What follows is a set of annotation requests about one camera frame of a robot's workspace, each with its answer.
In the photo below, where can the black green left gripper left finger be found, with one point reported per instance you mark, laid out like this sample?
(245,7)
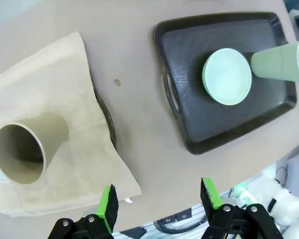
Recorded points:
(110,209)

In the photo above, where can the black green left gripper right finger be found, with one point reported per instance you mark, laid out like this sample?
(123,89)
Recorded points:
(210,196)

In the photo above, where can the tan tall cup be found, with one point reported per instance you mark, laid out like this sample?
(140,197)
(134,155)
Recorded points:
(49,134)

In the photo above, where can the beige cloth mat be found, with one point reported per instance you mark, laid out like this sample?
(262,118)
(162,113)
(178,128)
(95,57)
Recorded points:
(52,82)

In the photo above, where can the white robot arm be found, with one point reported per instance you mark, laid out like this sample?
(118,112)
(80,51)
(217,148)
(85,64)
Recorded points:
(291,206)

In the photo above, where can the light green round bowl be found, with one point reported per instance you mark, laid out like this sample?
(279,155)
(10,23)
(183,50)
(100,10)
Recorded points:
(226,77)

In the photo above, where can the light green tall cup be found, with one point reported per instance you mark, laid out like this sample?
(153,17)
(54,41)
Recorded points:
(274,64)

